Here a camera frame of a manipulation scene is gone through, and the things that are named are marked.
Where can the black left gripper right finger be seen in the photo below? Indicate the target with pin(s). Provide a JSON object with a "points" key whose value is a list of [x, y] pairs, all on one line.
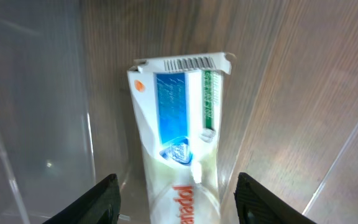
{"points": [[257, 205]]}

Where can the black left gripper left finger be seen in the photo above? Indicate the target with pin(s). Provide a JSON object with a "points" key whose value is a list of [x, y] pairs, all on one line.
{"points": [[100, 205]]}

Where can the white Panadol box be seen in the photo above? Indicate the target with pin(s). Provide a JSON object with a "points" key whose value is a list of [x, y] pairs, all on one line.
{"points": [[178, 103]]}

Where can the clear plastic container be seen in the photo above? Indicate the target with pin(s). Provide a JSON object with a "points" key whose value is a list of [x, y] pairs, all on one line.
{"points": [[290, 105]]}

